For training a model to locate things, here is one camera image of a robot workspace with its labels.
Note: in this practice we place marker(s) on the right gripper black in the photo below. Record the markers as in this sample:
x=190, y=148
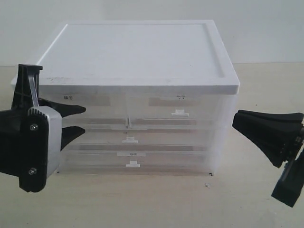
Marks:
x=280, y=139

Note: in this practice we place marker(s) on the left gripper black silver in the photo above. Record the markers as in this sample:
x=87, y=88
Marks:
x=31, y=134

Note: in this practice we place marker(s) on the white plastic drawer cabinet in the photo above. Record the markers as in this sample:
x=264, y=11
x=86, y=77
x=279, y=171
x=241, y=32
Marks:
x=135, y=58

